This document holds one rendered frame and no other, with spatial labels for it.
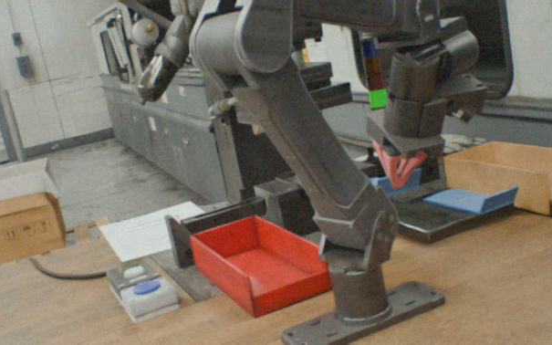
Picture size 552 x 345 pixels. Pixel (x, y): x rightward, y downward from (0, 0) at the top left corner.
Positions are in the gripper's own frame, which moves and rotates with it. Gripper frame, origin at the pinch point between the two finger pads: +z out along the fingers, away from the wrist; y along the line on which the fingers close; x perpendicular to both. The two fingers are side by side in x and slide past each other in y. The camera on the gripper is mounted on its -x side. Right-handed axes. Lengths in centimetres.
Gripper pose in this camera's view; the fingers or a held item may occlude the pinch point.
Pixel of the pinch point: (396, 182)
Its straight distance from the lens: 97.3
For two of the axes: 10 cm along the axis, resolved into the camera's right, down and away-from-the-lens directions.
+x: -9.2, 2.1, -3.2
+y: -3.8, -5.5, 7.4
